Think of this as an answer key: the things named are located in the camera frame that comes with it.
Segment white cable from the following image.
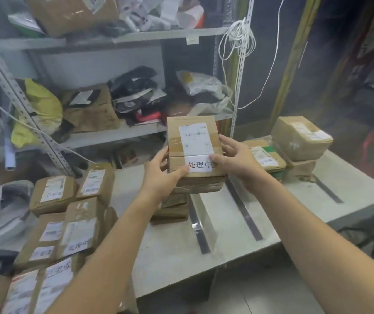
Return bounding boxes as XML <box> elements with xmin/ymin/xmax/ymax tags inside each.
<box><xmin>0</xmin><ymin>91</ymin><xmax>88</xmax><ymax>162</ymax></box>

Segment yellow plastic bag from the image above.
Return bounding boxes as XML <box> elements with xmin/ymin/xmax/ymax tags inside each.
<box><xmin>10</xmin><ymin>78</ymin><xmax>64</xmax><ymax>148</ymax></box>

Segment white and grey helmet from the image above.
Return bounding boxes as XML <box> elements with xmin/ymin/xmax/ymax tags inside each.
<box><xmin>0</xmin><ymin>180</ymin><xmax>36</xmax><ymax>249</ymax></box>

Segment red packet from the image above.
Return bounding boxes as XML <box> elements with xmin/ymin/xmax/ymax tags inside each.
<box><xmin>134</xmin><ymin>110</ymin><xmax>168</xmax><ymax>124</ymax></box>

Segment person's left hand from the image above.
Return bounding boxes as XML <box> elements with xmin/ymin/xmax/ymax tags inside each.
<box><xmin>142</xmin><ymin>147</ymin><xmax>191</xmax><ymax>205</ymax></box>

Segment heap of white plastic parcels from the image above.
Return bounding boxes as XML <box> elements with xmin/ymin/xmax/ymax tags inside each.
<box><xmin>117</xmin><ymin>0</ymin><xmax>205</xmax><ymax>32</ymax></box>

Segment cardboard box with green label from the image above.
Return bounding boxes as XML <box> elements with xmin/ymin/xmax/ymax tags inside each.
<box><xmin>242</xmin><ymin>138</ymin><xmax>287</xmax><ymax>183</ymax></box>

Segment grey plastic mailer bag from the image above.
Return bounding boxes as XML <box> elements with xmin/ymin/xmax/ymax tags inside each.
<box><xmin>176</xmin><ymin>70</ymin><xmax>234</xmax><ymax>115</ymax></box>

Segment pile of labelled cardboard parcels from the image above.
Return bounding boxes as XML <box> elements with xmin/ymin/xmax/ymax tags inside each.
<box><xmin>0</xmin><ymin>163</ymin><xmax>119</xmax><ymax>314</ymax></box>

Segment black chair base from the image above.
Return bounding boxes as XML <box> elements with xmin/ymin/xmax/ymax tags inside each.
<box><xmin>337</xmin><ymin>225</ymin><xmax>374</xmax><ymax>257</ymax></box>

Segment black plastic mailer bags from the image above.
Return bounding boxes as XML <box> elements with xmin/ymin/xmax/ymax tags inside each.
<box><xmin>107</xmin><ymin>66</ymin><xmax>168</xmax><ymax>125</ymax></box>

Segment plain low cardboard box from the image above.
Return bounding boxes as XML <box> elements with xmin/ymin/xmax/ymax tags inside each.
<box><xmin>285</xmin><ymin>157</ymin><xmax>319</xmax><ymax>181</ymax></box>

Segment large cube cardboard box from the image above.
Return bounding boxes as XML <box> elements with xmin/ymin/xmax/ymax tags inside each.
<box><xmin>271</xmin><ymin>116</ymin><xmax>334</xmax><ymax>162</ymax></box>

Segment small brown cardboard box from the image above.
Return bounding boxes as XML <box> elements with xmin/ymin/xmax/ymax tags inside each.
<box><xmin>162</xmin><ymin>192</ymin><xmax>190</xmax><ymax>208</ymax></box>

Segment black handheld device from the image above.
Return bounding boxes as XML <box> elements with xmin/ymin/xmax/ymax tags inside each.
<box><xmin>0</xmin><ymin>249</ymin><xmax>20</xmax><ymax>276</ymax></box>

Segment grey metal shelving unit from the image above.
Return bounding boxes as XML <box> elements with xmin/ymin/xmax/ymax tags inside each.
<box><xmin>0</xmin><ymin>0</ymin><xmax>256</xmax><ymax>180</ymax></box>

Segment crumpled brown paper parcel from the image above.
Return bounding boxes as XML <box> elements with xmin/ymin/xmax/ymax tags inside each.
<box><xmin>60</xmin><ymin>84</ymin><xmax>121</xmax><ymax>134</ymax></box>

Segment flat brown cardboard box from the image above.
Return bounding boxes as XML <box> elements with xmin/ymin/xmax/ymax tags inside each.
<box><xmin>173</xmin><ymin>176</ymin><xmax>226</xmax><ymax>195</ymax></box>

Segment taped cardboard box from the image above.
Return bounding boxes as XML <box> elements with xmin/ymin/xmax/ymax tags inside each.
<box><xmin>166</xmin><ymin>116</ymin><xmax>229</xmax><ymax>179</ymax></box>

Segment person's left forearm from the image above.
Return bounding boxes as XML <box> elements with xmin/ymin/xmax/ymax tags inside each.
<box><xmin>45</xmin><ymin>189</ymin><xmax>169</xmax><ymax>314</ymax></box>

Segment big cardboard box on shelf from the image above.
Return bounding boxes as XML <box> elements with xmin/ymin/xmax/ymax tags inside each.
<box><xmin>23</xmin><ymin>0</ymin><xmax>120</xmax><ymax>38</ymax></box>

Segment person's right forearm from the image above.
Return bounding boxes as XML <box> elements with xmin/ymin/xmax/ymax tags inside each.
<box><xmin>243</xmin><ymin>175</ymin><xmax>374</xmax><ymax>314</ymax></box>

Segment person's right hand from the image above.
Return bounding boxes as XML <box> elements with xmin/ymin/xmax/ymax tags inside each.
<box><xmin>209</xmin><ymin>135</ymin><xmax>268</xmax><ymax>193</ymax></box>

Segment coiled white cord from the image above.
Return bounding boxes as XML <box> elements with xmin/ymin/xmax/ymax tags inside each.
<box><xmin>218</xmin><ymin>0</ymin><xmax>287</xmax><ymax>110</ymax></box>

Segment black tape strip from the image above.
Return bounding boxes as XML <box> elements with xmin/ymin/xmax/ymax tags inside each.
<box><xmin>225</xmin><ymin>177</ymin><xmax>265</xmax><ymax>242</ymax></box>
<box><xmin>188</xmin><ymin>195</ymin><xmax>211</xmax><ymax>255</ymax></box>
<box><xmin>314</xmin><ymin>175</ymin><xmax>344</xmax><ymax>205</ymax></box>

